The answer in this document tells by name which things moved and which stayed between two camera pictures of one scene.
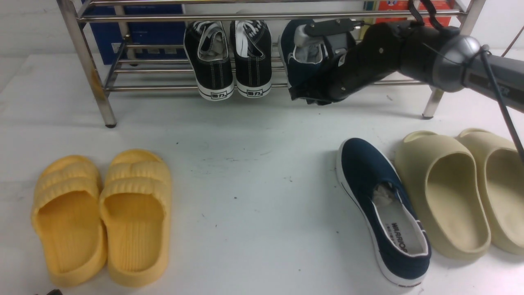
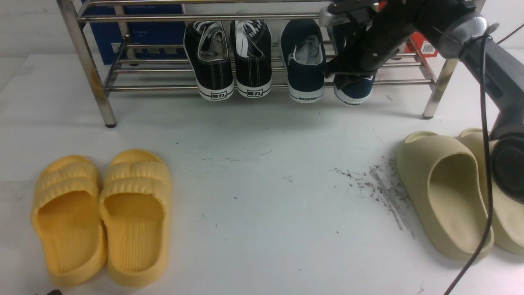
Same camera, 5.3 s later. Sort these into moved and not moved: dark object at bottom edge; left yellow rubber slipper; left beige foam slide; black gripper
Moved: black gripper
Not moved: dark object at bottom edge; left yellow rubber slipper; left beige foam slide
